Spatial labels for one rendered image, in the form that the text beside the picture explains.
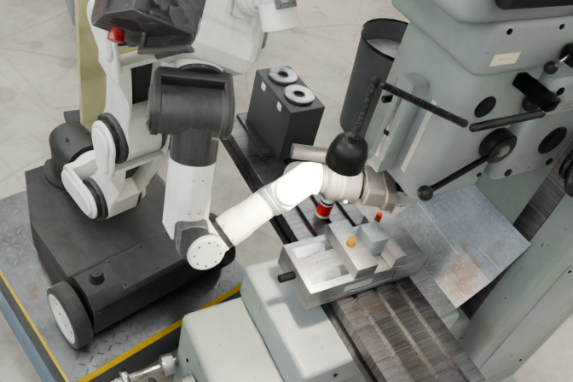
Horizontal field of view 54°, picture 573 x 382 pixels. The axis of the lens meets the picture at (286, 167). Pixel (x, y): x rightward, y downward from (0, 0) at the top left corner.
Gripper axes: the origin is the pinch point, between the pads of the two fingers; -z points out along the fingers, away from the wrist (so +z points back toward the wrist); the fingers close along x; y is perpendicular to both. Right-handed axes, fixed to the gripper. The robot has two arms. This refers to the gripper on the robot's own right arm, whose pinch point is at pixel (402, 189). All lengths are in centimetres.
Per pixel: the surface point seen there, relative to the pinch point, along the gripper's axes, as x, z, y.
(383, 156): -6.9, 11.0, -14.4
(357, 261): -5.6, 5.3, 19.4
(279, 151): 40, 21, 27
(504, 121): -19.1, 0.1, -34.8
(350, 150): -15.0, 21.0, -21.3
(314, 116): 42.8, 13.1, 14.8
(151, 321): 14, 52, 84
